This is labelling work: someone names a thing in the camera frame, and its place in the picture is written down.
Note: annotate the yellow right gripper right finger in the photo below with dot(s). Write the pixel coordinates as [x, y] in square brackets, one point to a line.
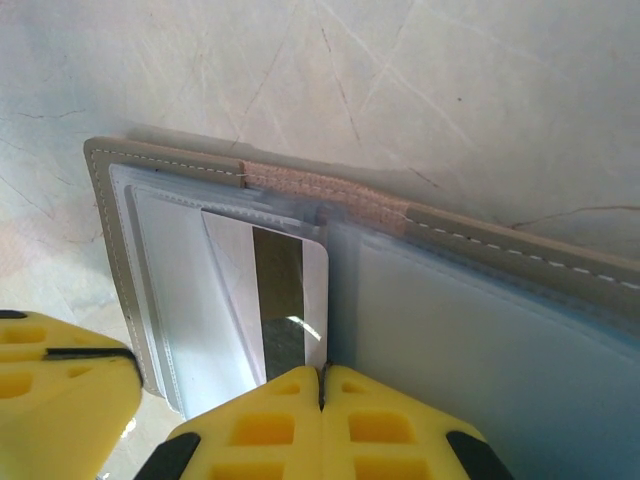
[390, 435]

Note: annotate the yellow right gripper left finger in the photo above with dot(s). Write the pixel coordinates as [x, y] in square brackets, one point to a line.
[260, 435]

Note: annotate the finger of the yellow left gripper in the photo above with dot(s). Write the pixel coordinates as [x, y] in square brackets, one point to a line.
[75, 337]
[65, 420]

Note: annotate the white magnetic stripe card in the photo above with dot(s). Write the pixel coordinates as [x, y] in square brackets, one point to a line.
[312, 300]

